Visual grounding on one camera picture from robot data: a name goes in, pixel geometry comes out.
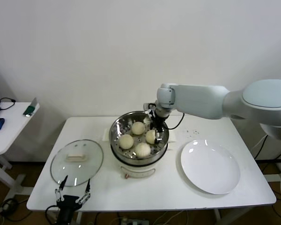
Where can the white side table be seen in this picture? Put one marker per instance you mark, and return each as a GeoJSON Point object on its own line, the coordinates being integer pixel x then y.
{"type": "Point", "coordinates": [11, 124]}

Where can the round glass pot lid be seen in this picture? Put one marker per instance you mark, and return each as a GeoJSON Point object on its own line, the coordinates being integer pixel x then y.
{"type": "Point", "coordinates": [91, 150]}

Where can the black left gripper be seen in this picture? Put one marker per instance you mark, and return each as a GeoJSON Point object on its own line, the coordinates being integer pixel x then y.
{"type": "Point", "coordinates": [69, 202]}

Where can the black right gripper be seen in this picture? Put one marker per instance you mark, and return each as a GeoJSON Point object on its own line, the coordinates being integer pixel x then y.
{"type": "Point", "coordinates": [158, 123]}

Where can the white steamed baozi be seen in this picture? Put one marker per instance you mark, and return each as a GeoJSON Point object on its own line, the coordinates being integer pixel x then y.
{"type": "Point", "coordinates": [150, 137]}
{"type": "Point", "coordinates": [138, 128]}
{"type": "Point", "coordinates": [142, 150]}
{"type": "Point", "coordinates": [126, 141]}

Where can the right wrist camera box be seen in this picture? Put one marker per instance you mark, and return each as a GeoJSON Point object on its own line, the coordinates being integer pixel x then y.
{"type": "Point", "coordinates": [149, 108]}

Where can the white electric cooker base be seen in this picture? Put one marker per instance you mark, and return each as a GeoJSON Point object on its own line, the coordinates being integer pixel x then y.
{"type": "Point", "coordinates": [135, 171]}

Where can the perforated steel steamer basket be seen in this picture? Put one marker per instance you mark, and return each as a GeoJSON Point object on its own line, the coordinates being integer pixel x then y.
{"type": "Point", "coordinates": [116, 138]}

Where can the large white plate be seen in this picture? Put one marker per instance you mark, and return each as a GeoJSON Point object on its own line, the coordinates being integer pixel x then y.
{"type": "Point", "coordinates": [208, 166]}

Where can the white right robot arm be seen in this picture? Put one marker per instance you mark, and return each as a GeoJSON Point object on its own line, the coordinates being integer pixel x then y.
{"type": "Point", "coordinates": [201, 100]}

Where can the grey floor power strip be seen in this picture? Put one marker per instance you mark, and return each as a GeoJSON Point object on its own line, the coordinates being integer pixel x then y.
{"type": "Point", "coordinates": [135, 221]}

